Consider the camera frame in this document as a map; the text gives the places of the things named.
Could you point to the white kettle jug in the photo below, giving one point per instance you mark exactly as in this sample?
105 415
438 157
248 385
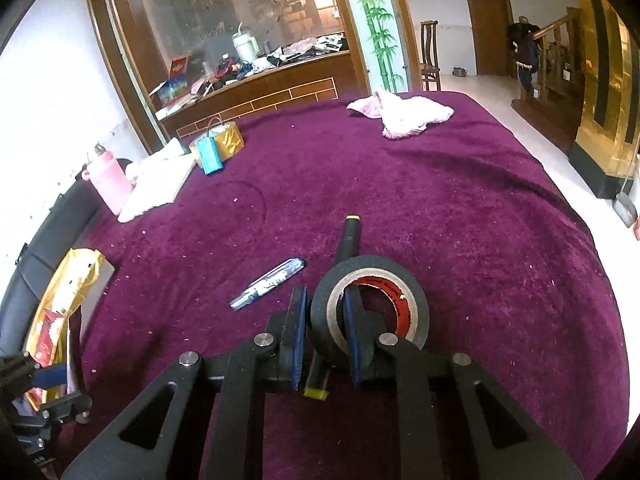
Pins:
245 45

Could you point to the black bag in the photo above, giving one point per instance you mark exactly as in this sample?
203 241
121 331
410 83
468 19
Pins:
78 218

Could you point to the wooden chair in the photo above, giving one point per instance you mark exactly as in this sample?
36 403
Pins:
429 66

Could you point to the blue silver pen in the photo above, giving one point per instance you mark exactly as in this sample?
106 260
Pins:
267 282

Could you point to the blue tag card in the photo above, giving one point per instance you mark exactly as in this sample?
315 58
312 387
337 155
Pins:
208 155

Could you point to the person in dark clothes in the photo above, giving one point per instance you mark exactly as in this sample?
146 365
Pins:
525 51

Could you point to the pink knit covered bottle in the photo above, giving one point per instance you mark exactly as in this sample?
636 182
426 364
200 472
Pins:
108 178

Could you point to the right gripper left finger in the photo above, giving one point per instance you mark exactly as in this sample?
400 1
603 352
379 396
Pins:
292 341

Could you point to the white notebook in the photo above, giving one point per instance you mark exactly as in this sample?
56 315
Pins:
156 186

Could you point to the red foil packet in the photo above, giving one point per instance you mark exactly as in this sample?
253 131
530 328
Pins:
46 343

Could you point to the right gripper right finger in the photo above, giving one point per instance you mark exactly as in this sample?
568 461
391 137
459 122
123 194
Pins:
362 330

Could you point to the white folded cloth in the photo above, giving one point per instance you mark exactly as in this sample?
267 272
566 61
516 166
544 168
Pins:
171 150

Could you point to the black marker yellow cap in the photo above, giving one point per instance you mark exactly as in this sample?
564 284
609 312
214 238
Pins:
327 355

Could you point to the pink towel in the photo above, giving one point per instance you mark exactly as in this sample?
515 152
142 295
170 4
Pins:
401 118

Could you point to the wooden headboard shelf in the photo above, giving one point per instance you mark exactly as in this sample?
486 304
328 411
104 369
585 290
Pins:
180 65

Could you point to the gold gift bag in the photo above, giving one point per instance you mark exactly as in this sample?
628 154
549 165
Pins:
227 137

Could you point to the black electrical tape roll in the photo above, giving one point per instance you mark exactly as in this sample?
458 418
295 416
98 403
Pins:
386 287

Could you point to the yellow lined storage box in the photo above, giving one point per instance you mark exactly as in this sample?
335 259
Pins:
74 290

